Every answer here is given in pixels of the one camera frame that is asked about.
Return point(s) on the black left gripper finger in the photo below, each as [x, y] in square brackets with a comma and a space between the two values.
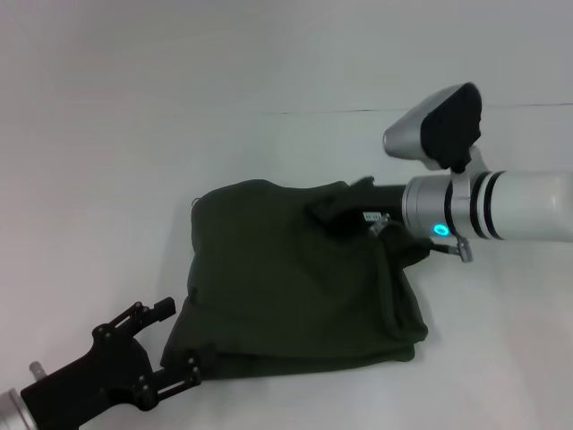
[179, 380]
[154, 310]

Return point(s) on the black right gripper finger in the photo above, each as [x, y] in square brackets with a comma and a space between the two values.
[333, 217]

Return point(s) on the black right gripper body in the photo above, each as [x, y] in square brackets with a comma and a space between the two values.
[380, 199]

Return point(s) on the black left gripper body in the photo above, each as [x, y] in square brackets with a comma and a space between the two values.
[89, 376]

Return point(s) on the dark green t-shirt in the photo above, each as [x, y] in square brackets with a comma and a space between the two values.
[291, 277]

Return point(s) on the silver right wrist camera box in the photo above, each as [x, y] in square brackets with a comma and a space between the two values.
[438, 125]

